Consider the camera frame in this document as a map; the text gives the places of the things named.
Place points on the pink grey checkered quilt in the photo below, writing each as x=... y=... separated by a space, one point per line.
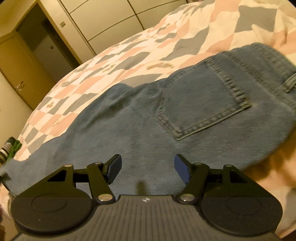
x=183 y=38

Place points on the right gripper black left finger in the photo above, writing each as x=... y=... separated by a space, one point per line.
x=100 y=176

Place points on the wooden door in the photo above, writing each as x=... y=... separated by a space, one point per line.
x=23 y=70

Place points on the blue denim jeans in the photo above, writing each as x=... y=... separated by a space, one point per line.
x=235 y=107

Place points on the striped folded shirt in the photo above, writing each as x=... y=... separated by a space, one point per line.
x=6 y=149

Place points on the white wardrobe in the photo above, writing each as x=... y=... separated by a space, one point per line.
x=89 y=27

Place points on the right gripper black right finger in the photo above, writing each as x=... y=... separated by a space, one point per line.
x=194 y=177

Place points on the green folded garment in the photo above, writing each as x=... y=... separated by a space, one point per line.
x=16 y=147

